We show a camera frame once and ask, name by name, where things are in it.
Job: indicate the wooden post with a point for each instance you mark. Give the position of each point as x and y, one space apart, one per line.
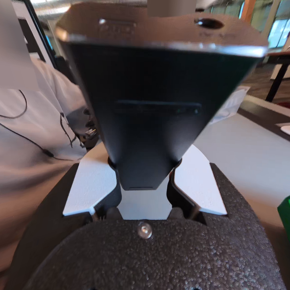
248 9

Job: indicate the brown-top desk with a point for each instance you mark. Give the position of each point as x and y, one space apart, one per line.
277 74

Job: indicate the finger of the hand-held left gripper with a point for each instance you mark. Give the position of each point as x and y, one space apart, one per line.
76 122
89 142

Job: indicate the clear plastic storage box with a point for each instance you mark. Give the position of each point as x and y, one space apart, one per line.
231 104

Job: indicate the green plastic bin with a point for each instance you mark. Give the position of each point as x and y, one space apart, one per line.
285 213

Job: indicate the black-and-white marker board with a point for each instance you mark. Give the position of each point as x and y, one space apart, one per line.
34 36

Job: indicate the black multi-port usb hub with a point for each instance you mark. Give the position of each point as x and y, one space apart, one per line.
147 79

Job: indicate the black desk mat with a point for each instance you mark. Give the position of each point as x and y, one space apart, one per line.
260 120

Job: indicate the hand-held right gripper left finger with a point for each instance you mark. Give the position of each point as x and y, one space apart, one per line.
90 188

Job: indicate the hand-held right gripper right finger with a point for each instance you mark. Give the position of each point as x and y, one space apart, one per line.
201 188

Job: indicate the white rounded object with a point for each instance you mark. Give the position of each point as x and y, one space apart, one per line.
286 130

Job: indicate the person in white hoodie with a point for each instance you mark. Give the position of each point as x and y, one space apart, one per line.
34 126

